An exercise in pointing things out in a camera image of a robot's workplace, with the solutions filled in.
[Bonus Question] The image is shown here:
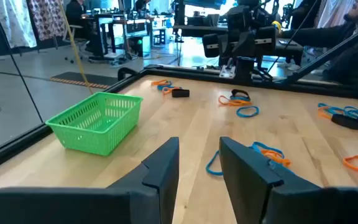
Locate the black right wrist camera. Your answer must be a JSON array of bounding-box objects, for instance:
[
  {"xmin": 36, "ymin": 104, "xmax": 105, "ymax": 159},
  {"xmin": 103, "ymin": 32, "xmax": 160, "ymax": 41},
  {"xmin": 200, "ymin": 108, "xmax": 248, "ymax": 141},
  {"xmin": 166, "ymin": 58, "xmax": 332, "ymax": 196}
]
[{"xmin": 227, "ymin": 4, "xmax": 254, "ymax": 32}]

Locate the pale pink hanging cloth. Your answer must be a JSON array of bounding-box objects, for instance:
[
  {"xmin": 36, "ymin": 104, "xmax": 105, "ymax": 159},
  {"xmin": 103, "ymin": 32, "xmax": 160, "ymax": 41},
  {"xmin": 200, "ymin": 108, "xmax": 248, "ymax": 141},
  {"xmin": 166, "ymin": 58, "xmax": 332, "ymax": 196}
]
[{"xmin": 317, "ymin": 0, "xmax": 354, "ymax": 29}]

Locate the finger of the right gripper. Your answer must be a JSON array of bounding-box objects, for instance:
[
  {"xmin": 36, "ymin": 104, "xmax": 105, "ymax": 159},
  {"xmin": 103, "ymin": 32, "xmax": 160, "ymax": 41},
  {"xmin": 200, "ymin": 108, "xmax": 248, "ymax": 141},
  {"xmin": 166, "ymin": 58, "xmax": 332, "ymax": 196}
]
[
  {"xmin": 255, "ymin": 26, "xmax": 277, "ymax": 57},
  {"xmin": 201, "ymin": 33, "xmax": 221, "ymax": 59}
]

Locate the black diagonal frame beam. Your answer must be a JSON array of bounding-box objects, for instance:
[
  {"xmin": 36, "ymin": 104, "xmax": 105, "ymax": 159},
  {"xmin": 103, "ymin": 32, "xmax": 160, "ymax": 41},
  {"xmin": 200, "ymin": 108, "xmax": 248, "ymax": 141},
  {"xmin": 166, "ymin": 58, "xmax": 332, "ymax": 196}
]
[{"xmin": 283, "ymin": 20, "xmax": 358, "ymax": 86}]

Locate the red floral hanging cloth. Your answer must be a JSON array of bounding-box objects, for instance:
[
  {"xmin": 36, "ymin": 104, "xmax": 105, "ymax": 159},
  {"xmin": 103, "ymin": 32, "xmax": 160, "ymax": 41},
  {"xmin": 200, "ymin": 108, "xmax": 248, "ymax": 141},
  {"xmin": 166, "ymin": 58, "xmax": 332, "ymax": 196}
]
[{"xmin": 28, "ymin": 0, "xmax": 67, "ymax": 42}]

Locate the black office desk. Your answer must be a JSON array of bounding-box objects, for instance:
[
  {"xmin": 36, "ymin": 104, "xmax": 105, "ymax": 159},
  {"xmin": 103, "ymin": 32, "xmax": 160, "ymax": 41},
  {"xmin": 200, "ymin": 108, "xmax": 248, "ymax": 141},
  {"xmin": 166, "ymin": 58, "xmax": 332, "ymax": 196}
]
[{"xmin": 85, "ymin": 12, "xmax": 155, "ymax": 62}]

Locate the black work table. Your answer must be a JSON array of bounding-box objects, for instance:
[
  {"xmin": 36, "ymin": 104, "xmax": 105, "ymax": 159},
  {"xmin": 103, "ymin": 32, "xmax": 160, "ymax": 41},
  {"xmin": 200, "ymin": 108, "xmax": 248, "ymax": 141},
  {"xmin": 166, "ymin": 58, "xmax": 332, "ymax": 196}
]
[{"xmin": 172, "ymin": 24, "xmax": 229, "ymax": 40}]

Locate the person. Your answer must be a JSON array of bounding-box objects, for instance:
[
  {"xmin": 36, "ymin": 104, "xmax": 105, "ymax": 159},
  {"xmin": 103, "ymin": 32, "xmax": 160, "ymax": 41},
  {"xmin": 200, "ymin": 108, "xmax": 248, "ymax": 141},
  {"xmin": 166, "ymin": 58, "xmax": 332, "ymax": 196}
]
[
  {"xmin": 65, "ymin": 0, "xmax": 90, "ymax": 35},
  {"xmin": 278, "ymin": 0, "xmax": 358, "ymax": 85},
  {"xmin": 134, "ymin": 0, "xmax": 151, "ymax": 12}
]

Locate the green plastic basket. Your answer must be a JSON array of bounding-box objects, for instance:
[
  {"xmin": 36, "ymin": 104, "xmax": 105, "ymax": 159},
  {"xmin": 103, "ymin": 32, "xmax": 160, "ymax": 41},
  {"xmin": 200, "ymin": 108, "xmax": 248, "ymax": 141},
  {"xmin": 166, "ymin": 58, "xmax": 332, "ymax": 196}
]
[{"xmin": 45, "ymin": 91, "xmax": 144, "ymax": 157}]

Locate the yellow cable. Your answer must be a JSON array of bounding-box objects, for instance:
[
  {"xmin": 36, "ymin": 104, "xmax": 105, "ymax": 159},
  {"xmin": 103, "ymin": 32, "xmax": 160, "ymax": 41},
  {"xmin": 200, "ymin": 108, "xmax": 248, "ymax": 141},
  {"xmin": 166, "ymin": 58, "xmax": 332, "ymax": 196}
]
[{"xmin": 57, "ymin": 0, "xmax": 94, "ymax": 95}]

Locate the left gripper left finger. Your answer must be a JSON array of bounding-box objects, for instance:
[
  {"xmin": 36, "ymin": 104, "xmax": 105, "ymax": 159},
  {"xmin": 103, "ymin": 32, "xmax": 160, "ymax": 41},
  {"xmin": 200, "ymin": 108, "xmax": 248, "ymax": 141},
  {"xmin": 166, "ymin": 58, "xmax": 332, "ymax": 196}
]
[{"xmin": 0, "ymin": 136, "xmax": 180, "ymax": 224}]

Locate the black PC tower green light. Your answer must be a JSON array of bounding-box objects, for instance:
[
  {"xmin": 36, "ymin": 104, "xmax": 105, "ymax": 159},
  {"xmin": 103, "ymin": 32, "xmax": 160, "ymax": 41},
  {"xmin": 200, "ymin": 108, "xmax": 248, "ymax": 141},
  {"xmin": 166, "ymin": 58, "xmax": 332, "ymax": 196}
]
[{"xmin": 128, "ymin": 35, "xmax": 152, "ymax": 59}]

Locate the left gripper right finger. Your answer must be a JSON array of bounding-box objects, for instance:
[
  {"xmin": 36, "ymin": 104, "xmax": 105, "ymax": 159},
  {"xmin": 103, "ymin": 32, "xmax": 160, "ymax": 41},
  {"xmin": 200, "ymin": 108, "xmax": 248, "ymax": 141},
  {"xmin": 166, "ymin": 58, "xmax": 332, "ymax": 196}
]
[{"xmin": 218, "ymin": 136, "xmax": 358, "ymax": 224}]

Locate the black mat orange striped edge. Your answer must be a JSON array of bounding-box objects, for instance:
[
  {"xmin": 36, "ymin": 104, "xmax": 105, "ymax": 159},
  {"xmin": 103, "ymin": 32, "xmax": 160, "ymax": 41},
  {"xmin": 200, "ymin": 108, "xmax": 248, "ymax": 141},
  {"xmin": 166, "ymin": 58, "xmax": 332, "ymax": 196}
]
[{"xmin": 50, "ymin": 71, "xmax": 119, "ymax": 90}]

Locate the white patterned hanging cloth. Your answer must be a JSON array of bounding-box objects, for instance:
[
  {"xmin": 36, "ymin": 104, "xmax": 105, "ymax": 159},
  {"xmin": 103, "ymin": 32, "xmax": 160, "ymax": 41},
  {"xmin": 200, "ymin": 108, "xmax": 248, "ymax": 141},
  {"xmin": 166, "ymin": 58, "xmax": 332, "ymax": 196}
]
[{"xmin": 0, "ymin": 0, "xmax": 38, "ymax": 49}]

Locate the office chair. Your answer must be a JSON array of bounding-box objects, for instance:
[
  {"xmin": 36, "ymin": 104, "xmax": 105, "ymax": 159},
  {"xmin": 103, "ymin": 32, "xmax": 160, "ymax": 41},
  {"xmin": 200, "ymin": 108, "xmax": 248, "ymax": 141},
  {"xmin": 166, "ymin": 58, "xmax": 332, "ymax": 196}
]
[{"xmin": 63, "ymin": 24, "xmax": 88, "ymax": 65}]

